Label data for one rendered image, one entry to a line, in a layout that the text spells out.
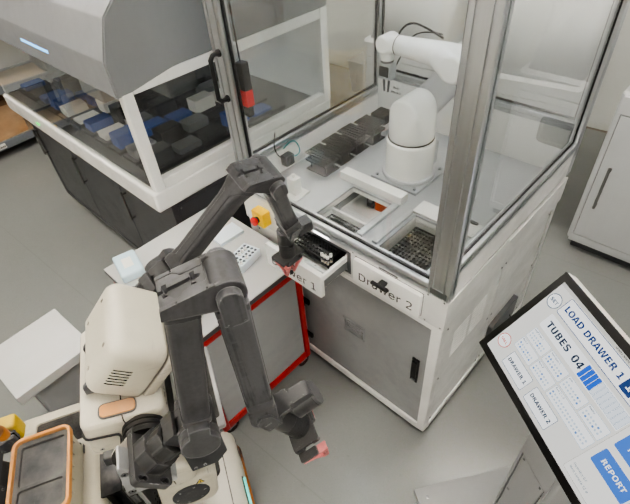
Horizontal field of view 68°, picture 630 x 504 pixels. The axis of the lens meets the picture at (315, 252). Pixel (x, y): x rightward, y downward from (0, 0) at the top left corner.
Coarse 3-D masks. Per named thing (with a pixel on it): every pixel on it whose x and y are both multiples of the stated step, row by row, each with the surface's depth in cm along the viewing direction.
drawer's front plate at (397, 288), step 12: (360, 264) 167; (360, 276) 171; (372, 276) 166; (384, 276) 161; (372, 288) 170; (396, 288) 160; (408, 288) 156; (408, 300) 159; (420, 300) 154; (408, 312) 163; (420, 312) 160
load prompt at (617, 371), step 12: (564, 312) 118; (576, 312) 115; (576, 324) 114; (588, 324) 112; (576, 336) 113; (588, 336) 111; (600, 336) 109; (588, 348) 110; (600, 348) 108; (612, 348) 106; (600, 360) 107; (612, 360) 105; (612, 372) 105; (624, 372) 103; (612, 384) 104; (624, 384) 102; (624, 396) 101
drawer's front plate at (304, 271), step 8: (272, 248) 176; (272, 264) 184; (304, 264) 168; (296, 272) 173; (304, 272) 169; (312, 272) 165; (296, 280) 177; (304, 280) 172; (312, 280) 168; (320, 280) 164; (320, 288) 167; (320, 296) 170
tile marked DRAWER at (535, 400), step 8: (528, 392) 118; (536, 392) 117; (528, 400) 118; (536, 400) 116; (544, 400) 114; (536, 408) 115; (544, 408) 114; (536, 416) 115; (544, 416) 113; (552, 416) 112; (544, 424) 113; (552, 424) 111
